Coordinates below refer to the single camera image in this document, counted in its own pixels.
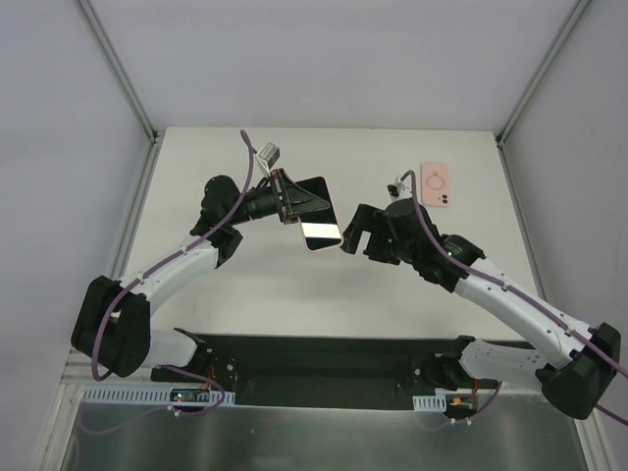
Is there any pink silicone phone case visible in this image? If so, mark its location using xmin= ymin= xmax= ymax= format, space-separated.
xmin=295 ymin=174 xmax=344 ymax=254

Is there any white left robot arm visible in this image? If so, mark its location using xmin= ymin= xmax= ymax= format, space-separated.
xmin=71 ymin=169 xmax=333 ymax=382

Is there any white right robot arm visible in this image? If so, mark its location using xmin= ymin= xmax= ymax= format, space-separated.
xmin=341 ymin=199 xmax=627 ymax=420

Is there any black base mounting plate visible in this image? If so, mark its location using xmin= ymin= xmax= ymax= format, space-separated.
xmin=149 ymin=331 xmax=511 ymax=412

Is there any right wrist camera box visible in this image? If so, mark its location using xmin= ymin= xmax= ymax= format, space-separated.
xmin=387 ymin=183 xmax=411 ymax=202

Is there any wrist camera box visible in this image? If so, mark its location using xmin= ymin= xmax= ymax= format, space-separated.
xmin=255 ymin=142 xmax=281 ymax=177
xmin=387 ymin=183 xmax=411 ymax=202

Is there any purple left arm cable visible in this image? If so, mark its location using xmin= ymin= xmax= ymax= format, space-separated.
xmin=91 ymin=130 xmax=261 ymax=433

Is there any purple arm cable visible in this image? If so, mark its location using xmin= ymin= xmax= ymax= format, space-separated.
xmin=91 ymin=130 xmax=261 ymax=433
xmin=397 ymin=170 xmax=628 ymax=428

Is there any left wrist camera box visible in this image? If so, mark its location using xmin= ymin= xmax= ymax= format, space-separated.
xmin=255 ymin=142 xmax=281 ymax=177

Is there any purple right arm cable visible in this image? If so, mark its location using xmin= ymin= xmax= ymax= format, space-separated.
xmin=397 ymin=170 xmax=628 ymax=428

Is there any left aluminium frame post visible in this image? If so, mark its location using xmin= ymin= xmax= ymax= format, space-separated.
xmin=73 ymin=0 xmax=163 ymax=144

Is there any aluminium frame post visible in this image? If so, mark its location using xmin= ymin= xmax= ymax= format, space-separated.
xmin=73 ymin=0 xmax=163 ymax=144
xmin=495 ymin=0 xmax=598 ymax=146

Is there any right white cable duct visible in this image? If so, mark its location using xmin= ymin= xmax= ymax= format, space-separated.
xmin=412 ymin=393 xmax=447 ymax=413

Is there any white cable duct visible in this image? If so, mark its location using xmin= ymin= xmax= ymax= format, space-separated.
xmin=83 ymin=386 xmax=236 ymax=407
xmin=412 ymin=393 xmax=447 ymax=413

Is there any right aluminium frame post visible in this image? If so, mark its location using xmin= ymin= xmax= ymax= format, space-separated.
xmin=495 ymin=0 xmax=598 ymax=146

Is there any aluminium table edge rail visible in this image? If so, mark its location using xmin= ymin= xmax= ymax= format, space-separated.
xmin=61 ymin=350 xmax=158 ymax=382

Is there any left white cable duct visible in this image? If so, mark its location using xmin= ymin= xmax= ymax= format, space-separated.
xmin=83 ymin=386 xmax=236 ymax=407

